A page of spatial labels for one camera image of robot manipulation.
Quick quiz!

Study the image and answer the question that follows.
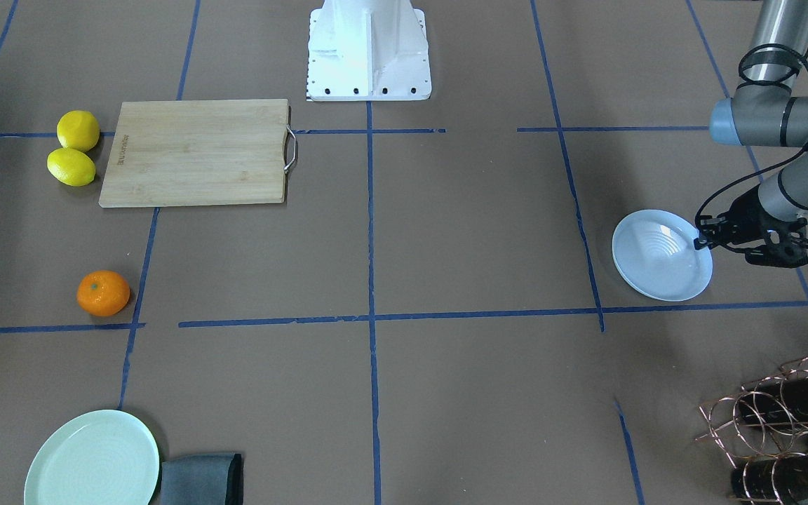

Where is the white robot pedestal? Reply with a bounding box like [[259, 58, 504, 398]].
[[306, 1, 433, 102]]

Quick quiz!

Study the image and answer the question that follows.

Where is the dark wine bottle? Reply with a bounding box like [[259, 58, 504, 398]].
[[734, 376, 808, 429], [730, 455, 808, 504]]

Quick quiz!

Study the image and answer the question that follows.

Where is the copper wire bottle rack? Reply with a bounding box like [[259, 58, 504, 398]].
[[699, 356, 808, 504]]

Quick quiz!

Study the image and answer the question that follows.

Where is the light blue plate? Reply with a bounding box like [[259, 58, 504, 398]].
[[610, 210, 714, 302]]

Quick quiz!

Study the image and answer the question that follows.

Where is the wooden cutting board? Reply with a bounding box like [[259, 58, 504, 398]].
[[99, 99, 297, 208]]

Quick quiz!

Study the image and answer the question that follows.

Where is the dark grey folded cloth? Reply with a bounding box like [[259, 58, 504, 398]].
[[159, 452, 244, 504]]

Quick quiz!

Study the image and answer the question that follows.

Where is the dark wine bottle front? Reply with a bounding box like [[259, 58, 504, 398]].
[[730, 455, 808, 504]]

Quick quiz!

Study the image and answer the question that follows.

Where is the orange fruit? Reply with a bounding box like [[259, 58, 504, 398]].
[[76, 271, 131, 317]]

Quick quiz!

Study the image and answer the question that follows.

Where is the yellow lemon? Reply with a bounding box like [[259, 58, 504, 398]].
[[55, 111, 100, 152], [47, 147, 96, 187]]

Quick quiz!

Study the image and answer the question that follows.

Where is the green plate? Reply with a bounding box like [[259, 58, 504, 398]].
[[23, 410, 161, 504]]

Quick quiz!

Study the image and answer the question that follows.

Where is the dark wine bottle back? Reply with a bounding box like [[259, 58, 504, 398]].
[[734, 376, 808, 429]]

